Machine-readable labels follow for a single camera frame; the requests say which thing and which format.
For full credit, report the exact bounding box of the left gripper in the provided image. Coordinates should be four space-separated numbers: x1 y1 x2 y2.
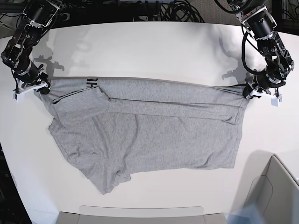
243 75 285 99

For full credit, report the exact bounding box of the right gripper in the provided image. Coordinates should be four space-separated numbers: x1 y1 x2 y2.
13 72 51 95

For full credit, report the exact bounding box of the grey T-shirt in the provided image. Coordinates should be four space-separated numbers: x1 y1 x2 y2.
36 78 248 194

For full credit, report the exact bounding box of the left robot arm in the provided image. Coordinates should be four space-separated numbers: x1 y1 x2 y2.
223 0 294 99

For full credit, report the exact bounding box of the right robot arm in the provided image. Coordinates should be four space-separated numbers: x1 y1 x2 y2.
1 0 63 94

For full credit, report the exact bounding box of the white box at right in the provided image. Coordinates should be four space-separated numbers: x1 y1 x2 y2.
242 155 299 224

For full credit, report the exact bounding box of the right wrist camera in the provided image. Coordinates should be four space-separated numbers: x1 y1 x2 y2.
12 91 25 103

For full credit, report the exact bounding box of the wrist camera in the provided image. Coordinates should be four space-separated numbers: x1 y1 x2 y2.
12 91 25 103
271 94 282 107

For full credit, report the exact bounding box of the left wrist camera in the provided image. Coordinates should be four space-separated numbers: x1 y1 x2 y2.
271 94 282 107

